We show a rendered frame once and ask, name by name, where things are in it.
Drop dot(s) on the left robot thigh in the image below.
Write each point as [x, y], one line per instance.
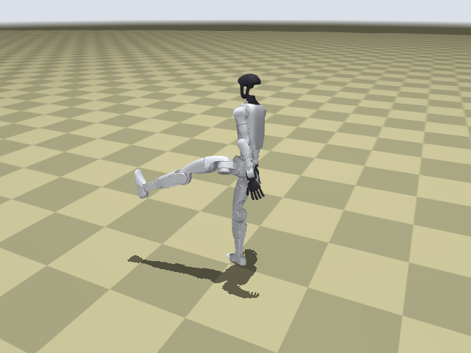
[208, 165]

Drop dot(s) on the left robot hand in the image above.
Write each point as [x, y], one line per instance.
[253, 186]

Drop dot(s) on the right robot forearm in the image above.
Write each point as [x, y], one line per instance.
[256, 156]

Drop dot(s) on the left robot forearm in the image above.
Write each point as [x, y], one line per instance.
[247, 157]

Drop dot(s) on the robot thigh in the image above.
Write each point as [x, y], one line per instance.
[239, 198]
[208, 165]

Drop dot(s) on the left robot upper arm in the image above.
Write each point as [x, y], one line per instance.
[240, 115]

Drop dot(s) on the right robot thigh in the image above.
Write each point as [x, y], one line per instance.
[239, 198]

